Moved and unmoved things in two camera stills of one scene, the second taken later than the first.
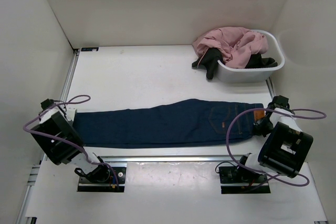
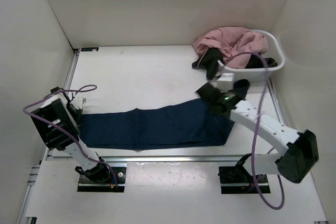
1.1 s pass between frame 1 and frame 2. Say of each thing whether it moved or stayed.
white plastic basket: stayed
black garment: stayed
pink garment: stayed
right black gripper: moved
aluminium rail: stayed
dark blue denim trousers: moved
